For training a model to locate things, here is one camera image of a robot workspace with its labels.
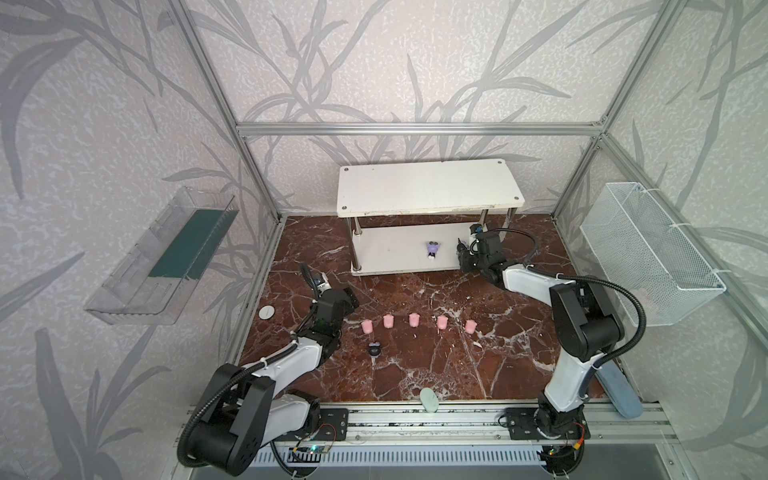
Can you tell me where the white two-tier shelf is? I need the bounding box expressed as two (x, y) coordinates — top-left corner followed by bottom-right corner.
(337, 158), (525, 276)

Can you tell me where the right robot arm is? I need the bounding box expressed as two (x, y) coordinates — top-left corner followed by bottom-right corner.
(456, 223), (647, 439)

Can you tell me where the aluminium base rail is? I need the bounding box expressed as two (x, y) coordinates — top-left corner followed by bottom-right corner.
(179, 400), (679, 469)

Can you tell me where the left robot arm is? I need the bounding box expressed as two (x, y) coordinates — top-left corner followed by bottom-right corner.
(176, 287), (359, 476)

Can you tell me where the pale green oval disc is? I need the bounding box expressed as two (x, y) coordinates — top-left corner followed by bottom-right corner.
(419, 388), (440, 413)

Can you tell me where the clear plastic wall bin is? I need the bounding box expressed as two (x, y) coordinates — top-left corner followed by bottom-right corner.
(84, 187), (239, 326)

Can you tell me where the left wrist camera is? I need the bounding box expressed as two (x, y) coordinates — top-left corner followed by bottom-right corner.
(311, 273), (331, 297)

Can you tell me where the aluminium cage frame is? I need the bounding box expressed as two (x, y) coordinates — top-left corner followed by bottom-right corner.
(167, 0), (768, 457)

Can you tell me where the small white round disc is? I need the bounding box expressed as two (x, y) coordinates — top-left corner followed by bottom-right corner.
(258, 305), (275, 320)

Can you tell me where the white wire basket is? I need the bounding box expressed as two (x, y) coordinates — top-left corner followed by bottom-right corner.
(580, 182), (726, 327)

